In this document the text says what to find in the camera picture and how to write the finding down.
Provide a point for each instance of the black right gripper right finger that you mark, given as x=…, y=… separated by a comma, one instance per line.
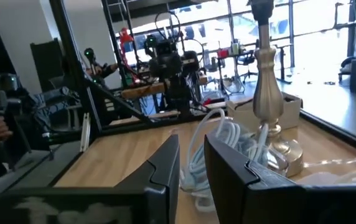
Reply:
x=259, y=199

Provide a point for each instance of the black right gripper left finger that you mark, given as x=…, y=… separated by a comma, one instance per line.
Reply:
x=153, y=193

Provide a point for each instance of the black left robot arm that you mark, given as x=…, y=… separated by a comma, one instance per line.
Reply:
x=175, y=71

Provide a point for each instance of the white bars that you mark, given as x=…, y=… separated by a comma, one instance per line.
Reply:
x=85, y=132

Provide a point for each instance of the wooden workbench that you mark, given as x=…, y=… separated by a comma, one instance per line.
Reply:
x=147, y=90

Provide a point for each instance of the silver lamp with white shade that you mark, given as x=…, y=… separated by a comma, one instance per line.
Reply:
x=266, y=93

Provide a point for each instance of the black office chair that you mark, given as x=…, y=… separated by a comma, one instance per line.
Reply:
x=246, y=60

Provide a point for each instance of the black rig frame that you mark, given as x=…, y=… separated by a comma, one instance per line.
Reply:
x=75, y=71

